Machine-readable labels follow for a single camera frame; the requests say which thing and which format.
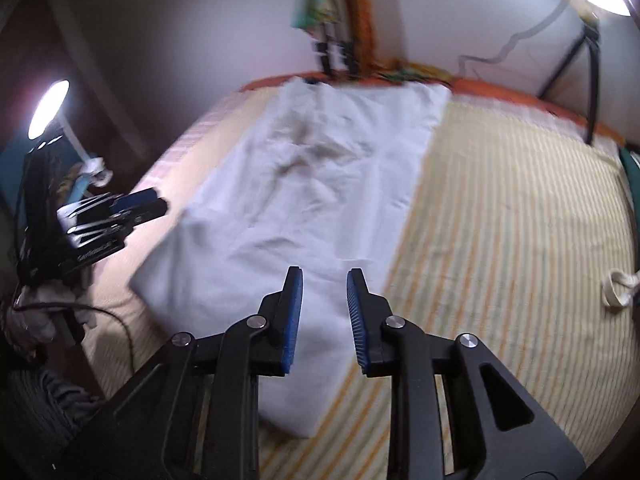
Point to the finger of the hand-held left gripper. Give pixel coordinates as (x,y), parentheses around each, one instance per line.
(132,200)
(150,212)

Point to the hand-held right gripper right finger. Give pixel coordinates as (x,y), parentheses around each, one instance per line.
(357,320)

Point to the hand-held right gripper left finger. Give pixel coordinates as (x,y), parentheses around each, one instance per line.
(292,320)

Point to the white t-shirt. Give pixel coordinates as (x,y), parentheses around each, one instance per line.
(310,185)

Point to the person's left hand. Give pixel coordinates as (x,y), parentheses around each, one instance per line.
(35,320)

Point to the blue chair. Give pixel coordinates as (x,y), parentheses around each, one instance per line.
(10,180)

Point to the white clip desk lamp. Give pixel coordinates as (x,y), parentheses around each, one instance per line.
(47,105)

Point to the pink checked bed sheet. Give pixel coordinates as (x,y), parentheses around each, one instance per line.
(200,140)

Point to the yellow striped bed sheet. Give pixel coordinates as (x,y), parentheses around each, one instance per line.
(500,240)

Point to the grey clothing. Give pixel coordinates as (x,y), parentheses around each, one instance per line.
(65,395)

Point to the orange mattress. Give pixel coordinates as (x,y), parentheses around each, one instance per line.
(500,91)

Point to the orange patterned cloth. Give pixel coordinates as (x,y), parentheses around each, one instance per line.
(365,20)

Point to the dark green cloth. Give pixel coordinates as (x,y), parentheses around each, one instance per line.
(632,175)

